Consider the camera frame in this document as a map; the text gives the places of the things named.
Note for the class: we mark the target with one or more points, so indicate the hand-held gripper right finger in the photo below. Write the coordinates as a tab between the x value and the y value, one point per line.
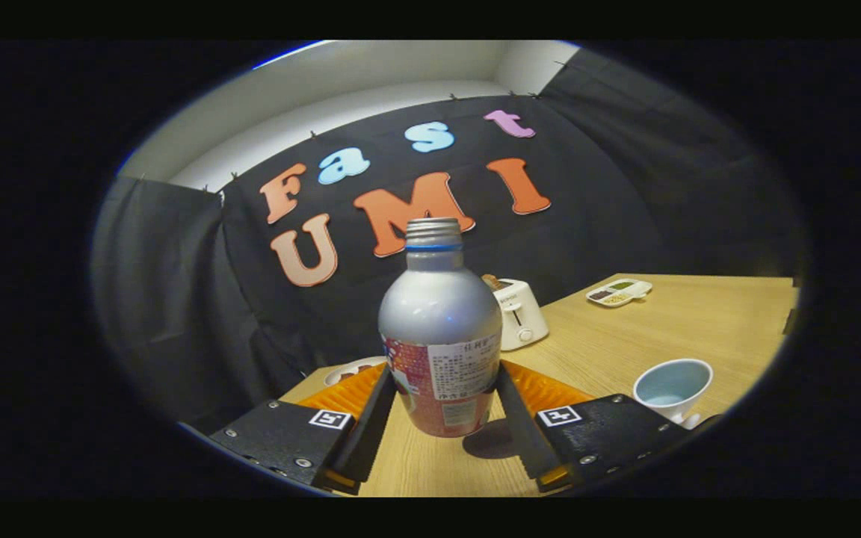
524	433

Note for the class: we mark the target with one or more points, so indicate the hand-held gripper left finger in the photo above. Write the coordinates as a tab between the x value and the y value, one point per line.
371	433

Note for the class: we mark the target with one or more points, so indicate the silver juice bottle red label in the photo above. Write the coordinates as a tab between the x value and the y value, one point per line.
438	306

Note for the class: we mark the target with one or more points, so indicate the white cup blue inside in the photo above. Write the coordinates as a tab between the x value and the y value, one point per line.
673	403

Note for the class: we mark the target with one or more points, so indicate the white round plate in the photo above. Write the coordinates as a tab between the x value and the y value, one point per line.
348	368

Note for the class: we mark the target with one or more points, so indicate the white toaster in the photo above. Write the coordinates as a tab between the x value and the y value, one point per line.
524	317

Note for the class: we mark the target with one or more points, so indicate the toast slices in toaster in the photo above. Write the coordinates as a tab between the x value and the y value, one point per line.
492	282

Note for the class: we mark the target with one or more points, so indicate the white compartment tray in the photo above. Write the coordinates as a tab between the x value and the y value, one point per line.
619	293

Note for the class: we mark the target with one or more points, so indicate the wooden table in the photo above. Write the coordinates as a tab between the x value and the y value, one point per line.
662	329

